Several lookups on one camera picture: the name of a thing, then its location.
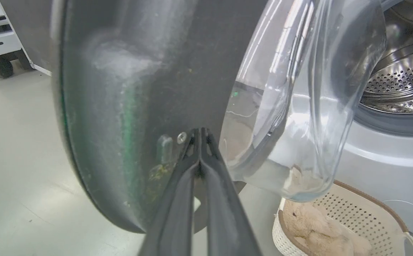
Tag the beige plush toy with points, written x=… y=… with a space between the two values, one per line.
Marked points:
x=320 y=227

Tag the white perforated laundry basket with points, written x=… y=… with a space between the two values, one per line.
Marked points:
x=366 y=217

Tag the silver grey washing machine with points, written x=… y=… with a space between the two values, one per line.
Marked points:
x=387 y=149

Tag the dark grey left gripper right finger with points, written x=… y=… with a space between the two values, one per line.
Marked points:
x=224 y=217

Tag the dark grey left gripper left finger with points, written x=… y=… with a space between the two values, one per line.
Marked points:
x=172 y=217

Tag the washing machine door with glass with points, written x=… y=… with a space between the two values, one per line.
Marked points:
x=128 y=89

